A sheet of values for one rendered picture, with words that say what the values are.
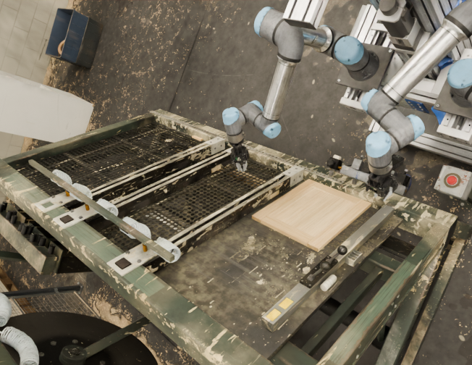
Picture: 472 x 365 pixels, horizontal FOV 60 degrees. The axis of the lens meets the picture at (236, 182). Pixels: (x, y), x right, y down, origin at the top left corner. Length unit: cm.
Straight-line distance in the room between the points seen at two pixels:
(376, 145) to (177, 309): 82
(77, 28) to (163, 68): 143
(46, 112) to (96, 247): 365
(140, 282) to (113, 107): 383
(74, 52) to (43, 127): 105
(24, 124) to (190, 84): 198
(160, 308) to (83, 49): 461
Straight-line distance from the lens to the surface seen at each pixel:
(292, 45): 164
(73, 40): 563
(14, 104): 509
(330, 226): 193
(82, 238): 179
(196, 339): 132
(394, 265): 187
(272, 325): 144
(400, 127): 139
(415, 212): 209
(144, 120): 311
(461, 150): 278
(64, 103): 531
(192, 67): 435
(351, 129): 323
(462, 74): 179
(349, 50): 196
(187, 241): 174
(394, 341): 227
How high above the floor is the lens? 293
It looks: 53 degrees down
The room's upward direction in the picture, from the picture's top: 78 degrees counter-clockwise
